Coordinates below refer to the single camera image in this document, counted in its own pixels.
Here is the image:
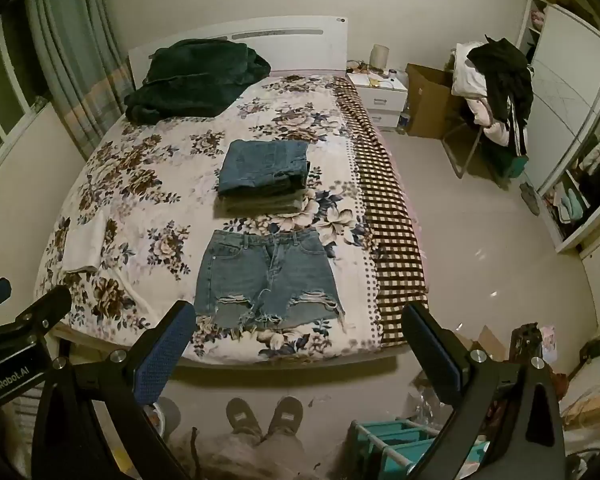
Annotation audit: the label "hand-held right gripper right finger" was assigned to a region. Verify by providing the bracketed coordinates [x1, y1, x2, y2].
[401, 302, 566, 480]

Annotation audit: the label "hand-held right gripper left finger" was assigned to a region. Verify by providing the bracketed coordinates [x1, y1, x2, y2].
[30, 301, 197, 480]

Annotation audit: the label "blue denim shorts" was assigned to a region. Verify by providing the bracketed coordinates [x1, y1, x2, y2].
[194, 229, 347, 332]

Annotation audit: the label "folded olive pants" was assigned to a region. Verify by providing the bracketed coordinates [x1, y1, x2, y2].
[215, 186, 309, 219]

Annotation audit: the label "flat cardboard piece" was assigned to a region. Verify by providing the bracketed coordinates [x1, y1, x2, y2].
[472, 325, 507, 362]

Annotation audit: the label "white folded cloth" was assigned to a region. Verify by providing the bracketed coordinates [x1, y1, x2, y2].
[61, 210, 107, 274]

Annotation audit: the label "teal storage rack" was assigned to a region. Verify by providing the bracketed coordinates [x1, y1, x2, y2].
[349, 419, 492, 480]

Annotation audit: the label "person's left shoe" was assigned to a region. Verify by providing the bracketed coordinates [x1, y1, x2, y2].
[226, 397, 264, 437]

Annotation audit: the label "person's shoe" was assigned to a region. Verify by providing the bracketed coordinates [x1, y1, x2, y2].
[267, 396, 304, 437]
[226, 397, 264, 437]

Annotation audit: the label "person's right shoe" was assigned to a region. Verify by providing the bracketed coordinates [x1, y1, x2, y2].
[267, 396, 304, 437]

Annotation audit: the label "brown checkered blanket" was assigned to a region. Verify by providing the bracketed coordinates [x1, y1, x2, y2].
[333, 76, 429, 349]

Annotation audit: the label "person's trouser legs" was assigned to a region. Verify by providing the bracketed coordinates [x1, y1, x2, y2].
[180, 429, 352, 480]

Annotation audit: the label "floral bedsheet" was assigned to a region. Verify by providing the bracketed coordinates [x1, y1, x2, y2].
[34, 74, 382, 364]

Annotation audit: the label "grey slippers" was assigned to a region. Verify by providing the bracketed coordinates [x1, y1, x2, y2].
[519, 182, 542, 217]

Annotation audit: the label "white framed window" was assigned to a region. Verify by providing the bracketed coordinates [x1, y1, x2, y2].
[0, 14, 52, 173]

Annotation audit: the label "dark green bag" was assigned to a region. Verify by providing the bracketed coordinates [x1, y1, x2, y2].
[489, 144, 529, 182]

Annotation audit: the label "metal folding chair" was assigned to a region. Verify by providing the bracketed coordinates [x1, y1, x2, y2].
[442, 107, 487, 180]

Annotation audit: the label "folded blue jeans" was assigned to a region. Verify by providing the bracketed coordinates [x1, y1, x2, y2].
[217, 140, 311, 197]

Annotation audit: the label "pink garment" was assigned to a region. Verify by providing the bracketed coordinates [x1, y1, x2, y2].
[472, 94, 512, 147]

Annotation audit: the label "green striped curtain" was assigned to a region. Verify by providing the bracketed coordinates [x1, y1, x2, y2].
[24, 0, 134, 162]

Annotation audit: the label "brown cardboard box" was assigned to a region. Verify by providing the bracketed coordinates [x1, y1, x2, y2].
[405, 63, 465, 140]

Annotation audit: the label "white nightstand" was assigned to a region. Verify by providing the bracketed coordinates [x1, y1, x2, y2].
[346, 70, 410, 132]

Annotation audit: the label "dark green fleece blanket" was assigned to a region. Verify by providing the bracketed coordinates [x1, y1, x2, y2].
[125, 38, 272, 123]

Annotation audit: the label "white wardrobe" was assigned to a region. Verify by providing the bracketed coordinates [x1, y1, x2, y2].
[514, 0, 600, 254]

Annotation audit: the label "white garment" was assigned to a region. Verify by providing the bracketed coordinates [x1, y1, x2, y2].
[451, 42, 492, 99]

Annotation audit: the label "black garment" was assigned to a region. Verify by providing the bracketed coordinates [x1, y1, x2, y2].
[467, 36, 534, 157]

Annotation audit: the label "white bed headboard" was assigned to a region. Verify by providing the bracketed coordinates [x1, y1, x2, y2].
[128, 15, 349, 92]

